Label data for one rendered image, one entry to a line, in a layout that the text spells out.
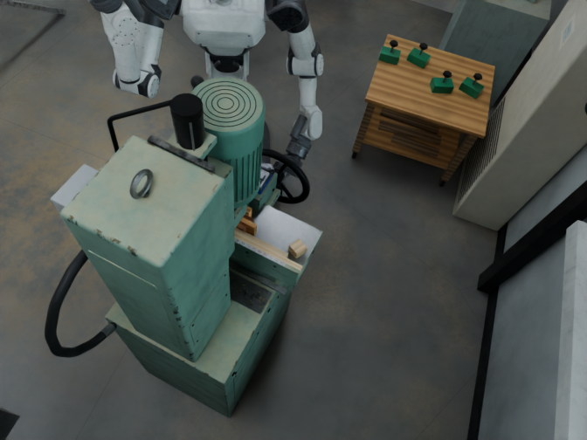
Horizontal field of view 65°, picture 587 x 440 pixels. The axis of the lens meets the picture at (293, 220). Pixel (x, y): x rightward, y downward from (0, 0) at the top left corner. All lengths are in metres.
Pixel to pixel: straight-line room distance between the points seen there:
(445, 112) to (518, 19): 0.84
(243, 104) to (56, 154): 2.10
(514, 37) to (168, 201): 2.73
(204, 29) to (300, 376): 1.57
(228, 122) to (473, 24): 2.43
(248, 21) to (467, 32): 1.94
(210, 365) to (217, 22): 1.08
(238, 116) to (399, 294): 1.74
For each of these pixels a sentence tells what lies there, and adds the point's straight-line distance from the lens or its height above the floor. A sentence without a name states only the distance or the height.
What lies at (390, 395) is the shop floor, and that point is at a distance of 2.40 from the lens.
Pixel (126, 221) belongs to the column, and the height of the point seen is 1.52.
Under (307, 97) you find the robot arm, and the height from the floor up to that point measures 0.95.
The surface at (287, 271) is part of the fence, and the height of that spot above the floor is 0.94.
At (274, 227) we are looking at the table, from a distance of 1.57.
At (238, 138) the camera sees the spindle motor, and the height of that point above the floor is 1.49.
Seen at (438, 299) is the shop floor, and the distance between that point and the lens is 2.63.
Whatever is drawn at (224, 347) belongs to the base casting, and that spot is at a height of 0.80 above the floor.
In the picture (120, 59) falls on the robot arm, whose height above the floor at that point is 1.26.
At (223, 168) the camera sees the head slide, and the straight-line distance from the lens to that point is 1.05.
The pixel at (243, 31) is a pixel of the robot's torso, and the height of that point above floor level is 1.26.
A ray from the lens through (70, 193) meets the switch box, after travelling 0.99.
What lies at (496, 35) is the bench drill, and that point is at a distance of 3.30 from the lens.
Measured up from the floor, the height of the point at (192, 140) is 1.55.
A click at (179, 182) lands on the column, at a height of 1.52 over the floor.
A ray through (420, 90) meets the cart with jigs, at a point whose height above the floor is 0.53.
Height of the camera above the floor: 2.27
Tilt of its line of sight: 59 degrees down
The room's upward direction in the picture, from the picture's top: 11 degrees clockwise
